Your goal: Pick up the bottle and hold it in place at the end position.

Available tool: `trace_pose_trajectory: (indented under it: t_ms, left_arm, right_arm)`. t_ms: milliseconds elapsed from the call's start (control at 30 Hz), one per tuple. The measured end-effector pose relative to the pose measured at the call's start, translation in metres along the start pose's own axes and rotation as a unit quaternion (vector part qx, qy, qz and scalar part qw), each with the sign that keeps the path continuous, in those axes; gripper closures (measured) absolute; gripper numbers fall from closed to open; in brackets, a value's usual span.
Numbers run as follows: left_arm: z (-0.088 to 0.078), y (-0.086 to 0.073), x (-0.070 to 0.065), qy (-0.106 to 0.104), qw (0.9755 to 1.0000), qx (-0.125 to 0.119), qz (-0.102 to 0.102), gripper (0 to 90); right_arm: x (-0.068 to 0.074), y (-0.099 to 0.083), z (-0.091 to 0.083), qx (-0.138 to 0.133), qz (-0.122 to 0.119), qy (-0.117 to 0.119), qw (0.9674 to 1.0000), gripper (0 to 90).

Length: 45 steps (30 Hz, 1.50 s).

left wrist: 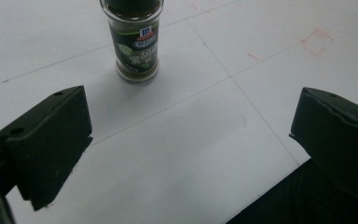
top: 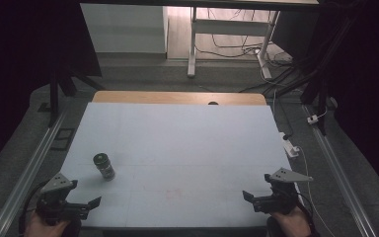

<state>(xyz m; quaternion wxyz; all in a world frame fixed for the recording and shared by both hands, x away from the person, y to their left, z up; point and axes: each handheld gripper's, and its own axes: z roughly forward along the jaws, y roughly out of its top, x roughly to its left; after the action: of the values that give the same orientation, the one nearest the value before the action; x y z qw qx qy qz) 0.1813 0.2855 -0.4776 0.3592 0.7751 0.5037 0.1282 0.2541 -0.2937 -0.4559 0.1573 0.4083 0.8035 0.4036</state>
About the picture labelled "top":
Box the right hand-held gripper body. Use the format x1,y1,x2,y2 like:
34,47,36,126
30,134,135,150
252,167,314,215

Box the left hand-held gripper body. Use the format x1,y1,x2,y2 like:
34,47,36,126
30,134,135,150
35,172,91,227

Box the dark jar with black lid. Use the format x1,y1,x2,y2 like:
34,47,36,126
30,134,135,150
93,152,116,182

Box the person's left hand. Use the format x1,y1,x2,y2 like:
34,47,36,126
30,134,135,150
24,210,71,237

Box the person's right hand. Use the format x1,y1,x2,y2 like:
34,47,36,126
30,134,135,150
268,204,312,237

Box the white power strip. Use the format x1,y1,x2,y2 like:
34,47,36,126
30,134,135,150
278,131,301,159

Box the black floor socket plate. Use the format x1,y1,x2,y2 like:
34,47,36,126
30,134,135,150
49,127,76,152

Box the white table cover sheet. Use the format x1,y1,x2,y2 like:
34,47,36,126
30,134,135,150
59,101,293,229

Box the black tripod stand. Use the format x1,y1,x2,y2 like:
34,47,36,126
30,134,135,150
47,67,107,128

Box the wooden table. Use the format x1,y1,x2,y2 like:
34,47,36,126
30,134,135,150
92,90,267,107

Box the white cabinet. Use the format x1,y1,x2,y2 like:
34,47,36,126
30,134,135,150
79,3,169,54

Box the white cable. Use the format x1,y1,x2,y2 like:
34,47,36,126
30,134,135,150
295,145,338,237

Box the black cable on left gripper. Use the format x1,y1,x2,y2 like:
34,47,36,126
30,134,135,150
17,180,51,235

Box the metal floor rail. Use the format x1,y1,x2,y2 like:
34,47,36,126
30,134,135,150
301,104,379,237
0,108,70,237

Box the black floor cables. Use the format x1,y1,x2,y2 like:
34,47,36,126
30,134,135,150
195,8,294,94

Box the white desk frame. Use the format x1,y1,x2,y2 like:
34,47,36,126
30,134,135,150
187,6,281,80

